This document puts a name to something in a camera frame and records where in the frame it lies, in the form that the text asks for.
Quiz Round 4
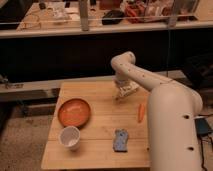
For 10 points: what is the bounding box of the orange carrot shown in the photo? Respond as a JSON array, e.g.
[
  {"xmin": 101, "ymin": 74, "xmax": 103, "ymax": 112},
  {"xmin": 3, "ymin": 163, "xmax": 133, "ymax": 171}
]
[{"xmin": 138, "ymin": 103, "xmax": 145, "ymax": 123}]

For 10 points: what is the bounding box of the metal shelf post left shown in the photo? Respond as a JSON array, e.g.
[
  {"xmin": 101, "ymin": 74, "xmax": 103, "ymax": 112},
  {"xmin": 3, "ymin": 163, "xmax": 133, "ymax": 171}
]
[{"xmin": 79, "ymin": 0, "xmax": 89, "ymax": 31}]

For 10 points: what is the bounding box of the red object on shelf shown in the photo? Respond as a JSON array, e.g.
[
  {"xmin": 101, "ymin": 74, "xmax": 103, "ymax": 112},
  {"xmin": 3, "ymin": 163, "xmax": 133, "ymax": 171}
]
[{"xmin": 125, "ymin": 3, "xmax": 145, "ymax": 23}]

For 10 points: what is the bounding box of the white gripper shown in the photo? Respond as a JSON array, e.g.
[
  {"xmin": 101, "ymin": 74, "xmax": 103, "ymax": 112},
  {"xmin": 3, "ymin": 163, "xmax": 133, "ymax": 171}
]
[{"xmin": 114, "ymin": 79, "xmax": 139, "ymax": 100}]

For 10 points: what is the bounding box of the metal shelf post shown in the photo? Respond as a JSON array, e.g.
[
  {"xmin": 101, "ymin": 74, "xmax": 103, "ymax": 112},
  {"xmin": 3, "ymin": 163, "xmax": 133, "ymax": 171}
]
[
  {"xmin": 167, "ymin": 0, "xmax": 181, "ymax": 28},
  {"xmin": 79, "ymin": 0, "xmax": 89, "ymax": 31}
]

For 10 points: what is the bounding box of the blue sponge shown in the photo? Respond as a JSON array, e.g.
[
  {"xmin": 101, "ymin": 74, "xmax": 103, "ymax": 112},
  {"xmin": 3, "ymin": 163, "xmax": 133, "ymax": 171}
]
[{"xmin": 113, "ymin": 129, "xmax": 129, "ymax": 152}]

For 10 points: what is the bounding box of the metal shelf post right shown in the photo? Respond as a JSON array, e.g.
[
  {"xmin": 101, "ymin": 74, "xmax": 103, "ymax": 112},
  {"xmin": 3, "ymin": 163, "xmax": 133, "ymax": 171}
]
[{"xmin": 167, "ymin": 0, "xmax": 181, "ymax": 28}]

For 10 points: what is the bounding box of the black bag on shelf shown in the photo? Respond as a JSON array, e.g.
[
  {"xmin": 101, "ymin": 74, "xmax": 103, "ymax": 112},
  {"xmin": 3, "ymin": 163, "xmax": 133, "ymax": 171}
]
[{"xmin": 102, "ymin": 10, "xmax": 124, "ymax": 25}]

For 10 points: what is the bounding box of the black power adapter box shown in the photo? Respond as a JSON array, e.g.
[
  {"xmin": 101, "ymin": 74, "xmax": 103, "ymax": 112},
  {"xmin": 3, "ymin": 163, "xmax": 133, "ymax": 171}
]
[{"xmin": 195, "ymin": 118, "xmax": 213, "ymax": 136}]

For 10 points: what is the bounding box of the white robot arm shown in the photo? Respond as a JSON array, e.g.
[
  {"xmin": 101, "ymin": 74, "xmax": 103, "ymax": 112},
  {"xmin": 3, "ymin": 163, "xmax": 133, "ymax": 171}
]
[{"xmin": 111, "ymin": 51, "xmax": 203, "ymax": 171}]

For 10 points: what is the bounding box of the white cup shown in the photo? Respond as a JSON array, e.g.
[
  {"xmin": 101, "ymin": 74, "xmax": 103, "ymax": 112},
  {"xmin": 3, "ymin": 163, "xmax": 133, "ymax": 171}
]
[{"xmin": 59, "ymin": 126, "xmax": 80, "ymax": 151}]

